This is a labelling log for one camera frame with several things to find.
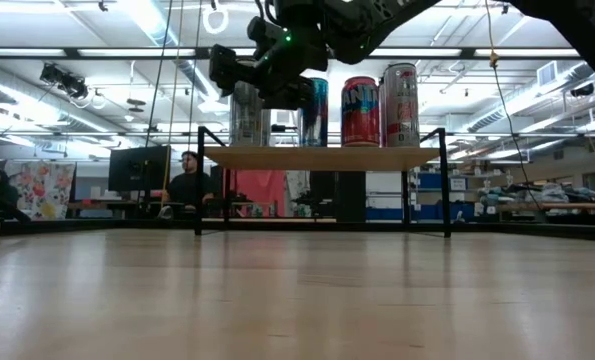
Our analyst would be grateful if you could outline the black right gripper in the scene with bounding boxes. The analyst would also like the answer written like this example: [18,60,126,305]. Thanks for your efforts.
[209,0,329,111]

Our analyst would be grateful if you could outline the silver Celsius can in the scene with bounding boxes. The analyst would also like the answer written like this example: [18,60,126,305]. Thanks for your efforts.
[229,79,266,148]

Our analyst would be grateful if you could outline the blue silver energy drink can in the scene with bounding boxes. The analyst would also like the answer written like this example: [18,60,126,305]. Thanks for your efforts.
[296,77,329,148]

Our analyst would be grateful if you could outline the red Fanta can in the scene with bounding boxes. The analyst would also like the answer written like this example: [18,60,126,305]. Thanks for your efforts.
[340,75,381,148]

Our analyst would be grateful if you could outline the Celsius can with pink band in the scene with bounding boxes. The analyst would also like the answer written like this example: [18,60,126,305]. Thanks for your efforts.
[382,62,421,148]

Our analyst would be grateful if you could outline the wooden shelf with black legs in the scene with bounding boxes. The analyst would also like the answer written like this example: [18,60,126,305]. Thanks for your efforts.
[194,126,452,239]

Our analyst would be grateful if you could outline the red panel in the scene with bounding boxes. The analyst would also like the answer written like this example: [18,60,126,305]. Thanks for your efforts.
[229,169,288,217]

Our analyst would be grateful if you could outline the person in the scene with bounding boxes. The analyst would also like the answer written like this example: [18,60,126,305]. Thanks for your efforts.
[156,150,216,221]
[0,168,22,214]

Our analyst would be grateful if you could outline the black cabinet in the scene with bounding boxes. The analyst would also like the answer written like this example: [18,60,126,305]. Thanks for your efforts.
[309,170,367,224]

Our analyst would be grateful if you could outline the black monitor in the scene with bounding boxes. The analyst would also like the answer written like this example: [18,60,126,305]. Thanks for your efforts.
[107,144,172,193]

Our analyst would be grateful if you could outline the black ceiling spotlight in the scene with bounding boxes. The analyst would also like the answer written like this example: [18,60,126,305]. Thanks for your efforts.
[39,63,91,101]
[569,82,595,99]

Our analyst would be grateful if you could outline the blue storage bins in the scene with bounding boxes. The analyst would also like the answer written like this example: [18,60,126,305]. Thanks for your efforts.
[366,172,471,224]

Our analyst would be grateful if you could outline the floral print cloth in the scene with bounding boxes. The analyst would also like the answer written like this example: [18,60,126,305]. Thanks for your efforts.
[4,160,78,222]

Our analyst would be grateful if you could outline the black hanging cable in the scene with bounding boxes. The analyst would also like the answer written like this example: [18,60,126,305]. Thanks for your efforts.
[145,0,174,149]
[184,0,203,151]

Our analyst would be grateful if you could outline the white hanging ring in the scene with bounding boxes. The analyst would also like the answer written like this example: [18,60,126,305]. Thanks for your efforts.
[201,4,231,36]

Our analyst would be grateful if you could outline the tan hanging cable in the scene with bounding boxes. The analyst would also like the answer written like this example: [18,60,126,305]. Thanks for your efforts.
[161,0,185,201]

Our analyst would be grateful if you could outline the black aluminium table frame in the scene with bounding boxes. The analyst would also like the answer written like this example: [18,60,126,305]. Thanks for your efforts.
[0,214,595,244]

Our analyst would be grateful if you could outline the yellow hanging rope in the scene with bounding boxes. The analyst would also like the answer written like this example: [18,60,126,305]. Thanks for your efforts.
[484,0,501,71]

